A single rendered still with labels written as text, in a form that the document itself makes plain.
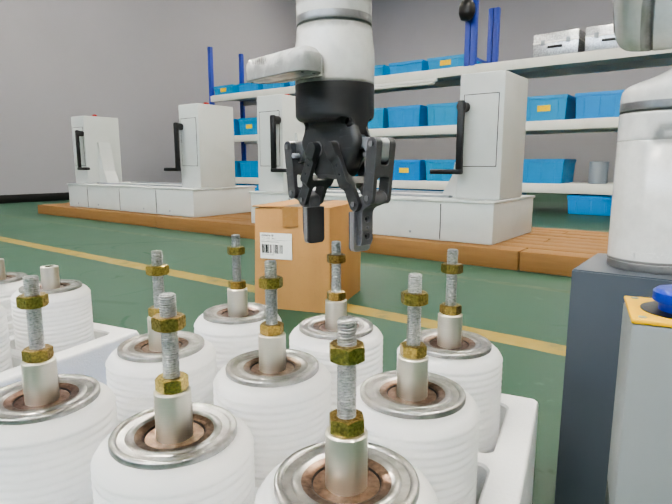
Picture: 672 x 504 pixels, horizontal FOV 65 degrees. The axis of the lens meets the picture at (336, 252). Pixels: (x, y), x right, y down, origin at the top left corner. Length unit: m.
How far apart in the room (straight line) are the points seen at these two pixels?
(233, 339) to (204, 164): 3.02
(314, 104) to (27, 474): 0.35
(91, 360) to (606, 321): 0.63
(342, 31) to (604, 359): 0.44
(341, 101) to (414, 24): 9.50
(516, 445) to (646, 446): 0.11
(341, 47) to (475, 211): 1.87
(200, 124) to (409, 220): 1.65
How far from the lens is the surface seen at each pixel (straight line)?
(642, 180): 0.65
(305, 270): 1.48
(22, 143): 6.88
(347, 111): 0.48
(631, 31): 0.68
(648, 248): 0.65
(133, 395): 0.48
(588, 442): 0.70
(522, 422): 0.54
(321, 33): 0.49
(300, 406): 0.41
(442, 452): 0.37
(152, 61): 7.83
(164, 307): 0.32
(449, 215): 2.36
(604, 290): 0.64
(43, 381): 0.42
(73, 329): 0.78
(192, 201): 3.49
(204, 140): 3.55
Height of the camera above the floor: 0.42
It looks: 9 degrees down
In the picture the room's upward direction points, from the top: straight up
